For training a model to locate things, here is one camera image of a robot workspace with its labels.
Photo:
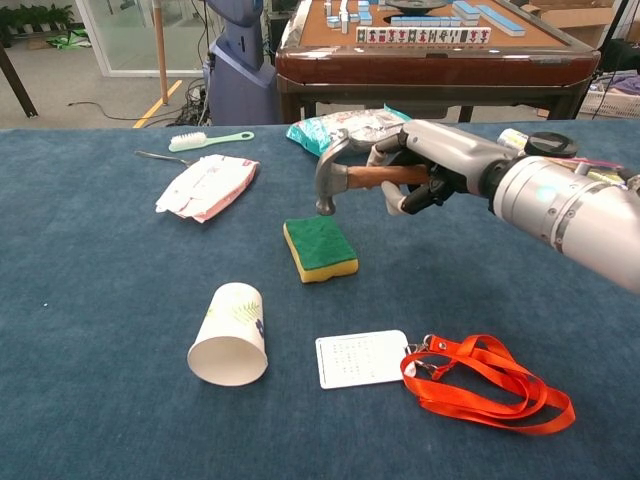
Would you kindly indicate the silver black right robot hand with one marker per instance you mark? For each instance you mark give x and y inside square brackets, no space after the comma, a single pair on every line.
[450,147]

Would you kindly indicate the green and yellow sponge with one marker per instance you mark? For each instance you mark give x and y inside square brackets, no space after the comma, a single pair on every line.
[320,245]

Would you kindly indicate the dark wood mahjong table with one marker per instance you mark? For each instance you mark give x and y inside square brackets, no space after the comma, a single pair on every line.
[425,65]

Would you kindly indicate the glass jar with black lid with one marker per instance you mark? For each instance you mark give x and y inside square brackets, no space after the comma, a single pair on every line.
[550,145]

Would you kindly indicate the white faced mahjong tile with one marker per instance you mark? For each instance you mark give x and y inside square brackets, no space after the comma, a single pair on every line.
[440,35]
[451,35]
[462,35]
[474,35]
[406,35]
[417,35]
[394,35]
[372,35]
[428,35]
[485,35]
[361,35]
[383,35]

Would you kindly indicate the teal plastic package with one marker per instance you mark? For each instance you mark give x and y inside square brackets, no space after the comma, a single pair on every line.
[320,130]

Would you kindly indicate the white plastic basket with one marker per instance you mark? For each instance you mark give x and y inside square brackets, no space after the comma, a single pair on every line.
[607,105]

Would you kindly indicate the cardboard box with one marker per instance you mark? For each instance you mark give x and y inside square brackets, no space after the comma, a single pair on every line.
[575,17]

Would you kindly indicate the white badge card holder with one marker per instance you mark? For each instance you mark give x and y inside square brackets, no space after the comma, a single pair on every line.
[360,360]

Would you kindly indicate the white pink wipes pack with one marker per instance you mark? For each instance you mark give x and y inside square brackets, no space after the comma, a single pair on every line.
[205,187]

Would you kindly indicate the light green brush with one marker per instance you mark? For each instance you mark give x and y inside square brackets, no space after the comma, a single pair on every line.
[187,142]

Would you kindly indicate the white printed paper cup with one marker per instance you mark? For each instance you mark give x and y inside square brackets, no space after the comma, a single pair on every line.
[230,320]

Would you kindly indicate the metal spoon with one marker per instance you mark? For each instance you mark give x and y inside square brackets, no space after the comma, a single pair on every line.
[160,157]

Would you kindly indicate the wooden pole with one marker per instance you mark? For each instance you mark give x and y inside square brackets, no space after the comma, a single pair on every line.
[161,50]

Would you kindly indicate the green item on floor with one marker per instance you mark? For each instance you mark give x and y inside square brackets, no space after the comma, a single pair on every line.
[70,40]

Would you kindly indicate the row of potted plants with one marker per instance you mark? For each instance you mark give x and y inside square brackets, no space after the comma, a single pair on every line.
[35,16]

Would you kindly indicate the dark table leg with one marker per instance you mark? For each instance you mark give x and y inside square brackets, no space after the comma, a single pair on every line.
[17,82]

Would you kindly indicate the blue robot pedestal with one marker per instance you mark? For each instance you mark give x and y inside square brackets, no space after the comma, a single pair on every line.
[240,90]

